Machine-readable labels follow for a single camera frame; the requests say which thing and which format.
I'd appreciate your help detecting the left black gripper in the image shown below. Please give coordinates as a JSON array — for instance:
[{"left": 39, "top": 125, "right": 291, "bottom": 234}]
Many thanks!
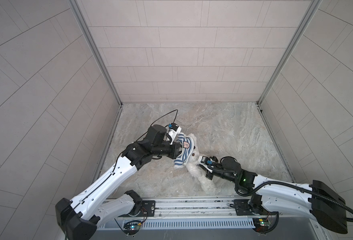
[{"left": 149, "top": 141, "right": 187, "bottom": 161}]

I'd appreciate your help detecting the white plush teddy bear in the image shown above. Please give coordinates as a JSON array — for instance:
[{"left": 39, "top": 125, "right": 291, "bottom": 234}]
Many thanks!
[{"left": 186, "top": 134, "right": 217, "bottom": 196}]

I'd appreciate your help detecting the blue white striped knit sweater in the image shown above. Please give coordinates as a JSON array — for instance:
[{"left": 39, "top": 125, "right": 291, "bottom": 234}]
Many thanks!
[{"left": 173, "top": 133, "right": 196, "bottom": 169}]

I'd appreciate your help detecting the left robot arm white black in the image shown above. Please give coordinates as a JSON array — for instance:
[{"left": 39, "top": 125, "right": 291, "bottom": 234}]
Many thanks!
[{"left": 55, "top": 123, "right": 183, "bottom": 240}]

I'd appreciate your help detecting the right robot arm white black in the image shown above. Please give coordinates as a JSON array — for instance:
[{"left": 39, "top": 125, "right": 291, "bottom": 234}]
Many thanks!
[{"left": 198, "top": 156, "right": 348, "bottom": 234}]

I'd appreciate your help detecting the white ventilation grille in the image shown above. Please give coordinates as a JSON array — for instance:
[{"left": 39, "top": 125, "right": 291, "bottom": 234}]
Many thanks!
[{"left": 96, "top": 218, "right": 256, "bottom": 231}]

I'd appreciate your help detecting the right green circuit board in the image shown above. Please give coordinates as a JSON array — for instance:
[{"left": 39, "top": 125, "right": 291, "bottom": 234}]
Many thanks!
[{"left": 252, "top": 218, "right": 271, "bottom": 233}]

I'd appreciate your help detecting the green circuit board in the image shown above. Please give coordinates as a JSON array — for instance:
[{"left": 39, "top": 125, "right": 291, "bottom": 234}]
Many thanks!
[
  {"left": 252, "top": 218, "right": 271, "bottom": 233},
  {"left": 123, "top": 220, "right": 143, "bottom": 236}
]

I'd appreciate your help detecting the left green circuit board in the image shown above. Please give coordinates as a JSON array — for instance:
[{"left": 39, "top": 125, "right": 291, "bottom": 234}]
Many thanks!
[{"left": 123, "top": 220, "right": 143, "bottom": 236}]

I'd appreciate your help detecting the left corner aluminium profile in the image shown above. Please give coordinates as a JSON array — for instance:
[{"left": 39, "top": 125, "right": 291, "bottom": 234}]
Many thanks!
[{"left": 68, "top": 0, "right": 123, "bottom": 108}]

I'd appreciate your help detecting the corner aluminium profile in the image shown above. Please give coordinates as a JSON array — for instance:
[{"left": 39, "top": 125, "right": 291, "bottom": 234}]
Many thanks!
[
  {"left": 257, "top": 0, "right": 322, "bottom": 108},
  {"left": 68, "top": 0, "right": 123, "bottom": 108}
]

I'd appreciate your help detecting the right corner aluminium profile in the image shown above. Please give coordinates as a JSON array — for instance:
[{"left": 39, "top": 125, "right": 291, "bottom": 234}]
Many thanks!
[{"left": 257, "top": 0, "right": 322, "bottom": 108}]

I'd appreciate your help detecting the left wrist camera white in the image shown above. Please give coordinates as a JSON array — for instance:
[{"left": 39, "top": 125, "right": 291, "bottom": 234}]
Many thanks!
[{"left": 166, "top": 123, "right": 181, "bottom": 145}]

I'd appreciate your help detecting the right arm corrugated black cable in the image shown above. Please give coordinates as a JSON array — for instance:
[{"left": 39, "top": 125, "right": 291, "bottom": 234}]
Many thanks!
[{"left": 207, "top": 164, "right": 353, "bottom": 223}]

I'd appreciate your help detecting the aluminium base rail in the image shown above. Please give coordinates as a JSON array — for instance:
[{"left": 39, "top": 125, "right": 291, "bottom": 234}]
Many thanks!
[{"left": 95, "top": 196, "right": 319, "bottom": 221}]

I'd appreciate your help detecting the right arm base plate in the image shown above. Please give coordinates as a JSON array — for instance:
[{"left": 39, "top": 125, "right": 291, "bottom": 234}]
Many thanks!
[{"left": 229, "top": 199, "right": 273, "bottom": 216}]

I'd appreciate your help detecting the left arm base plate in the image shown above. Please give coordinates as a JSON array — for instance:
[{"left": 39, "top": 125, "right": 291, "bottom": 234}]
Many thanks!
[{"left": 120, "top": 200, "right": 156, "bottom": 218}]

